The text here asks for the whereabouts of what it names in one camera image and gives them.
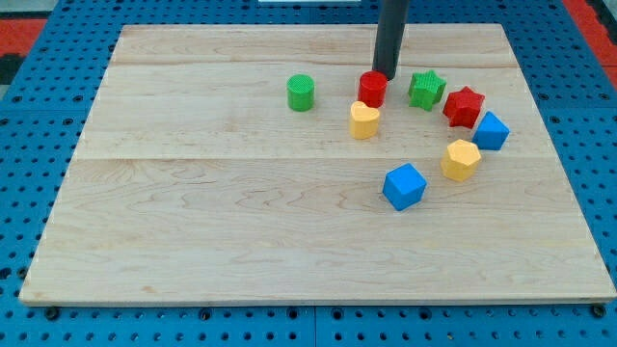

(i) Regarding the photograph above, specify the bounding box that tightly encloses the red cylinder block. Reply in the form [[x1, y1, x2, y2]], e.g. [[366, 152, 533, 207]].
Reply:
[[358, 70, 389, 108]]

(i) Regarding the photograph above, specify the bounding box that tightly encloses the green cylinder block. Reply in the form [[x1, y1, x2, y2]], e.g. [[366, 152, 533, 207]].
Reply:
[[286, 74, 315, 112]]

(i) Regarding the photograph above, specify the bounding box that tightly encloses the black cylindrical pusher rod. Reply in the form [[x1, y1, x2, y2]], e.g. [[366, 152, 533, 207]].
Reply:
[[372, 0, 410, 80]]

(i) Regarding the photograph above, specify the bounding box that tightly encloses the red star block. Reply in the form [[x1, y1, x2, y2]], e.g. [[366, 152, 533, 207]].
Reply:
[[443, 86, 485, 129]]

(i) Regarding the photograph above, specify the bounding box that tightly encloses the yellow heart block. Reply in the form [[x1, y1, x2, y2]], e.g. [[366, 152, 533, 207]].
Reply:
[[349, 101, 381, 140]]

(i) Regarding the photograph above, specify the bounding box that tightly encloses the blue triangle block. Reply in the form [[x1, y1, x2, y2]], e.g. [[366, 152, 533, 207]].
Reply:
[[472, 111, 510, 150]]

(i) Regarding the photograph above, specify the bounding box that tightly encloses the yellow hexagon block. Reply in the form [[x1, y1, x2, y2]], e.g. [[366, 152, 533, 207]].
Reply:
[[441, 140, 482, 182]]

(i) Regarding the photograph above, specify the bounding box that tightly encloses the green star block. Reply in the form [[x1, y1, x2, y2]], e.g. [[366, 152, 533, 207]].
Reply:
[[408, 70, 446, 111]]

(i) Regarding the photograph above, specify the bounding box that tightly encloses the wooden board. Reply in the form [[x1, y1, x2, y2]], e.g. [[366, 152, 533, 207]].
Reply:
[[19, 24, 616, 307]]

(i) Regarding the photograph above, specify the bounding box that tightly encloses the blue cube block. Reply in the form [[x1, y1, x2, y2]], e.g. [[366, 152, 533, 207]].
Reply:
[[382, 163, 427, 211]]

